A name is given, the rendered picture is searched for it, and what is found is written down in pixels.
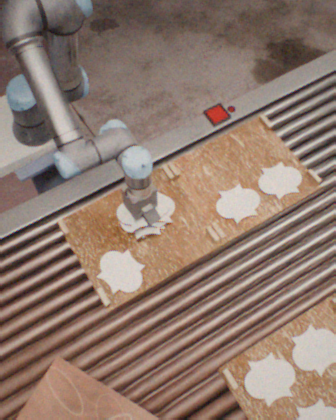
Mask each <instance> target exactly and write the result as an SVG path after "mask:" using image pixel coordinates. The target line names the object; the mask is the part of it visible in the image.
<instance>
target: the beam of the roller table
mask: <svg viewBox="0 0 336 420"><path fill-rule="evenodd" d="M334 73H336V50H334V51H332V52H330V53H328V54H326V55H324V56H322V57H320V58H318V59H316V60H313V61H311V62H309V63H307V64H305V65H303V66H301V67H299V68H297V69H295V70H293V71H292V72H290V73H288V74H285V75H282V76H280V77H278V78H276V79H274V80H272V81H270V82H268V83H266V84H264V85H262V86H259V87H257V88H255V89H253V90H251V91H249V92H247V93H246V94H244V95H242V96H240V97H238V98H236V99H234V100H232V101H230V102H228V103H226V104H224V105H223V107H224V108H225V109H226V110H227V108H228V107H229V106H234V107H235V108H236V111H235V112H234V113H230V112H228V113H229V114H230V115H231V116H232V118H231V120H229V121H227V122H223V123H221V124H219V125H217V126H215V127H213V126H212V124H211V123H210V122H209V120H208V119H207V118H206V117H205V115H202V116H200V117H198V118H196V119H194V120H192V121H190V122H188V123H186V124H182V125H180V126H178V127H177V128H175V129H173V130H171V131H169V132H167V133H165V134H163V135H161V136H159V137H157V138H155V139H152V140H150V141H148V142H147V143H145V144H143V145H141V146H140V147H143V148H144V149H147V151H148V153H149V154H150V156H151V160H152V166H153V165H155V164H157V163H159V162H161V161H163V160H165V159H167V158H169V157H171V156H173V155H177V154H178V153H180V152H182V151H184V150H185V149H187V148H189V147H191V146H193V145H195V144H197V143H199V142H201V141H203V140H205V139H207V138H209V137H210V136H212V135H214V134H216V133H218V132H220V131H222V130H224V129H226V128H228V127H230V126H232V125H234V124H236V123H238V122H240V121H242V120H245V119H247V118H249V117H251V116H253V115H255V114H257V113H258V112H260V111H262V110H264V109H266V108H268V107H270V106H272V105H274V104H276V103H278V102H280V101H282V100H284V99H286V98H287V97H289V96H291V95H293V94H295V93H297V92H299V91H301V90H303V89H305V88H307V87H309V86H311V85H313V84H315V83H317V82H319V81H321V80H323V79H325V78H327V77H329V76H330V75H332V74H334ZM124 180H125V178H124V173H123V171H122V170H121V168H120V167H119V165H118V164H117V161H116V159H114V160H111V161H109V162H107V163H104V164H102V165H100V166H97V167H95V168H93V169H91V170H89V171H87V172H85V173H84V174H82V175H80V176H78V177H76V178H74V179H72V180H70V181H68V182H66V183H62V184H60V185H58V186H56V187H54V188H52V189H50V190H49V191H46V192H44V193H42V194H40V195H38V196H36V197H34V198H32V199H30V200H28V201H26V202H24V203H22V204H20V205H18V206H16V207H14V208H12V209H10V210H8V211H7V212H5V213H3V214H0V243H2V242H4V241H6V240H7V239H9V238H11V237H13V236H15V235H17V234H19V233H21V232H23V231H25V230H27V229H29V228H31V227H33V226H35V225H37V224H39V223H41V222H42V221H44V220H46V219H48V218H50V217H51V216H53V215H55V214H59V213H61V212H63V211H65V210H67V209H69V208H71V207H73V206H75V205H77V204H79V203H81V202H83V201H85V200H86V199H88V198H90V197H92V196H94V195H96V194H98V193H100V192H102V191H104V190H106V189H108V188H110V187H112V186H114V185H115V184H118V183H120V182H122V181H124Z"/></svg>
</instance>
